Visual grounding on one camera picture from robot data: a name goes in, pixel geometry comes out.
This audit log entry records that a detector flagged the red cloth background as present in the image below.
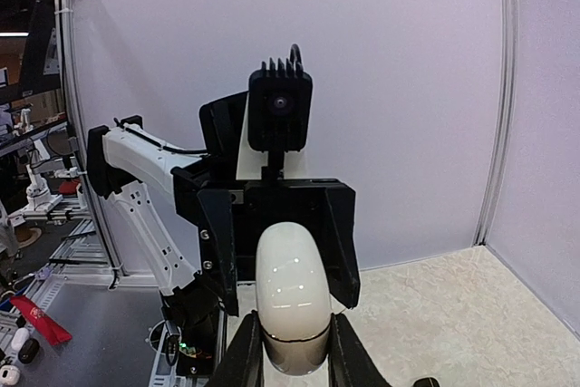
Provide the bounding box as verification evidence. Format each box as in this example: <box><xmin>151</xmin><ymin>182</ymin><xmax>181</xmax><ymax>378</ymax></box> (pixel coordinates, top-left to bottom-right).
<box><xmin>10</xmin><ymin>295</ymin><xmax>73</xmax><ymax>346</ymax></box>

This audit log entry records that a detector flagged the left aluminium frame post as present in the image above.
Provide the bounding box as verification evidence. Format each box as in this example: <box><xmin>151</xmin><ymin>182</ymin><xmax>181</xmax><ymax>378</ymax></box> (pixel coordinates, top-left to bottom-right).
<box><xmin>472</xmin><ymin>0</ymin><xmax>519</xmax><ymax>247</ymax></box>

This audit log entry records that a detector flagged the white earbud case background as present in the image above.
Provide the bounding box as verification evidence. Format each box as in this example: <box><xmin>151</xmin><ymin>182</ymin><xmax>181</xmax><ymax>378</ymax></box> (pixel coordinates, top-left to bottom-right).
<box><xmin>10</xmin><ymin>327</ymin><xmax>30</xmax><ymax>354</ymax></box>

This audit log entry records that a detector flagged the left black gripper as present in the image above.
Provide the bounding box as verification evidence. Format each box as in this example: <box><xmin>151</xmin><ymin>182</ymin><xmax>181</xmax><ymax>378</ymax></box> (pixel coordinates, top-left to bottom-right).
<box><xmin>197</xmin><ymin>179</ymin><xmax>361</xmax><ymax>316</ymax></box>

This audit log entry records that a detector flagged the black earbud case background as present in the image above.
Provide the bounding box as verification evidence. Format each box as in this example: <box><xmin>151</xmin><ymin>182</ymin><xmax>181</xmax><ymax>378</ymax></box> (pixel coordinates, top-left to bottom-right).
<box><xmin>17</xmin><ymin>337</ymin><xmax>41</xmax><ymax>364</ymax></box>

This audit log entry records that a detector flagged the black earbud charging case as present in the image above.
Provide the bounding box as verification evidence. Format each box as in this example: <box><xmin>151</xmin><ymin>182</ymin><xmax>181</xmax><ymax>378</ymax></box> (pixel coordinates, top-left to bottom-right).
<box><xmin>412</xmin><ymin>376</ymin><xmax>440</xmax><ymax>387</ymax></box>

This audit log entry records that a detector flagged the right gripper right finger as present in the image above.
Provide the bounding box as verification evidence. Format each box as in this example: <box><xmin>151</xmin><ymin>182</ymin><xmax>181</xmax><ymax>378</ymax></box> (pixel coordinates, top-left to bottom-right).
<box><xmin>328</xmin><ymin>314</ymin><xmax>391</xmax><ymax>387</ymax></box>

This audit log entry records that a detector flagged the white earbud charging case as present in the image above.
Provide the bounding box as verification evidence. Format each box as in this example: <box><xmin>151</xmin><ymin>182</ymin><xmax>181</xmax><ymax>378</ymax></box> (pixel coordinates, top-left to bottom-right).
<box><xmin>256</xmin><ymin>222</ymin><xmax>332</xmax><ymax>376</ymax></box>

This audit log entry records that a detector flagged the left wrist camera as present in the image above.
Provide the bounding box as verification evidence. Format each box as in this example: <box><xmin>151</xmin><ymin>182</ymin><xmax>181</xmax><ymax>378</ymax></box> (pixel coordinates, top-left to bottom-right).
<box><xmin>245</xmin><ymin>44</ymin><xmax>314</xmax><ymax>181</ymax></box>

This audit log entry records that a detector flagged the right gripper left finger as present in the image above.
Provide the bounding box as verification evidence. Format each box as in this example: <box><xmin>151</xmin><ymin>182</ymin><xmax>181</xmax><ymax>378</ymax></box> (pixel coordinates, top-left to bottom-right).
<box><xmin>212</xmin><ymin>310</ymin><xmax>264</xmax><ymax>387</ymax></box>

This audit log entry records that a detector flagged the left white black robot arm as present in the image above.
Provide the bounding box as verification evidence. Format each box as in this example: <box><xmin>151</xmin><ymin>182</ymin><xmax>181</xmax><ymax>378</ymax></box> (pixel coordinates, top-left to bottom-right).
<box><xmin>88</xmin><ymin>92</ymin><xmax>360</xmax><ymax>363</ymax></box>

